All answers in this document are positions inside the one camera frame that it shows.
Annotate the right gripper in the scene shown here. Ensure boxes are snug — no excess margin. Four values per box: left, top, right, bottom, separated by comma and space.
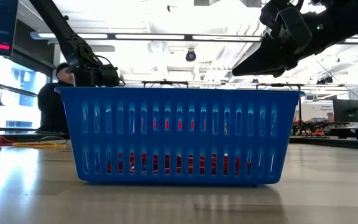
231, 0, 328, 78

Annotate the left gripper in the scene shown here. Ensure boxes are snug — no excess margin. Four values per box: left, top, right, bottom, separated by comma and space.
73, 63, 121, 88

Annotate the black rubber band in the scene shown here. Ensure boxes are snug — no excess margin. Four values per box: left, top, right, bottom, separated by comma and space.
38, 135, 68, 146

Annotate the red rubber band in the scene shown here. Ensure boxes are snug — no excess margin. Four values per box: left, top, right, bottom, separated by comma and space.
0, 135, 16, 148

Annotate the red rubber bands heap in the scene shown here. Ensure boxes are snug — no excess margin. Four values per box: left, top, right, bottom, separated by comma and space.
106, 151, 252, 175

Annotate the person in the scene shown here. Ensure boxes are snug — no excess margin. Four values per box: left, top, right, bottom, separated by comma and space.
37, 62, 76, 134

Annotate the white cabinet with label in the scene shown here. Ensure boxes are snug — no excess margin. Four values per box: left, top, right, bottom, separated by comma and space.
301, 100, 334, 122

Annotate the orange black equipment pile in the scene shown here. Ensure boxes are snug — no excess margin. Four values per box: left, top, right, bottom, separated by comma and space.
291, 118, 334, 138

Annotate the blue plastic basket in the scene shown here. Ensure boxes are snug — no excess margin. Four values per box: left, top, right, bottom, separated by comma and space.
55, 86, 306, 188

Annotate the black desk monitor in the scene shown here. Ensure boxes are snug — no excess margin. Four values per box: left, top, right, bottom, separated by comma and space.
333, 98, 358, 123

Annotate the black desk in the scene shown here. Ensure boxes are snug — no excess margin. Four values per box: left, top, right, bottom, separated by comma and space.
327, 125, 358, 141

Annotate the black hanging camera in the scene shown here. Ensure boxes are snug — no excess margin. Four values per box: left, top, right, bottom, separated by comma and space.
316, 74, 334, 85
185, 49, 197, 63

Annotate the window with dark frame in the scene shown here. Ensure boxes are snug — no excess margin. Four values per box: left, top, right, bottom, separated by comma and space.
0, 54, 54, 133

